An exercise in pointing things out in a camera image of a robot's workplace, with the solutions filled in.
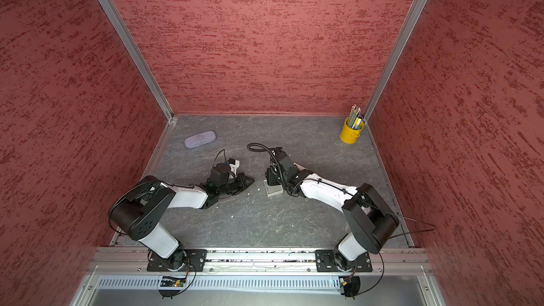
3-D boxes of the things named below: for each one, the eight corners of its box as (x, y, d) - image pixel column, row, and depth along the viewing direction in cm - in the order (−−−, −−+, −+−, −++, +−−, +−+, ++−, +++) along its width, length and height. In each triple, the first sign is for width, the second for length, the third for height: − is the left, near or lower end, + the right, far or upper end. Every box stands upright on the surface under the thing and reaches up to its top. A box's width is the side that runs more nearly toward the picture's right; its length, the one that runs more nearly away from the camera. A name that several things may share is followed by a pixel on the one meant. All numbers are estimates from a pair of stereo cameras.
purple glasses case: (186, 148, 108) (184, 144, 105) (185, 140, 111) (183, 137, 108) (217, 139, 112) (216, 135, 109) (215, 132, 115) (214, 128, 113)
